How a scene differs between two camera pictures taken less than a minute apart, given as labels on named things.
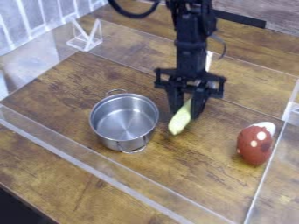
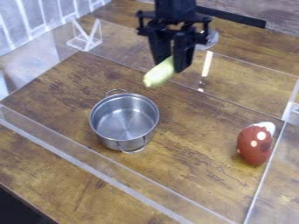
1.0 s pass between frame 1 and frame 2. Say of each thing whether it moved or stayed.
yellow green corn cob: moved
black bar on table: stayed
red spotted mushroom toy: stayed
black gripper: moved
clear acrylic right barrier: stayed
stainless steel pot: stayed
